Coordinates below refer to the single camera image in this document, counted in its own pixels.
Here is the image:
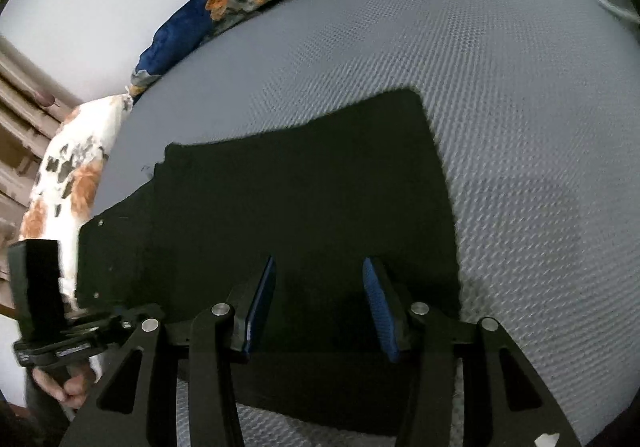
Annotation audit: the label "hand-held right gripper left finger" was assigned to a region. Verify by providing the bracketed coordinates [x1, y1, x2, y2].
[60, 254, 278, 447]

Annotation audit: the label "person's left hand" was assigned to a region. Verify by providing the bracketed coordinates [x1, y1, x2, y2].
[32, 358, 100, 410]

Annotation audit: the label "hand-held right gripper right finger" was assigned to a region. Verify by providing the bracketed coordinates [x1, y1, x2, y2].
[362, 257, 583, 447]

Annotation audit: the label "black pants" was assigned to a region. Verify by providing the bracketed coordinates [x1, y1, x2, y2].
[74, 88, 463, 435]

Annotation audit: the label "white floral pillow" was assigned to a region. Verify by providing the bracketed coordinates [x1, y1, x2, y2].
[17, 94, 133, 313]

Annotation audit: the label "beige curtain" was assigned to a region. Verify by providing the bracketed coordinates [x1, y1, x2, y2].
[0, 37, 86, 248]

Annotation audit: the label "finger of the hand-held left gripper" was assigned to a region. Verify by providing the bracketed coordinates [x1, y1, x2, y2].
[102, 304, 163, 330]

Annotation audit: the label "white strap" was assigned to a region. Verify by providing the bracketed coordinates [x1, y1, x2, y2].
[592, 0, 640, 25]

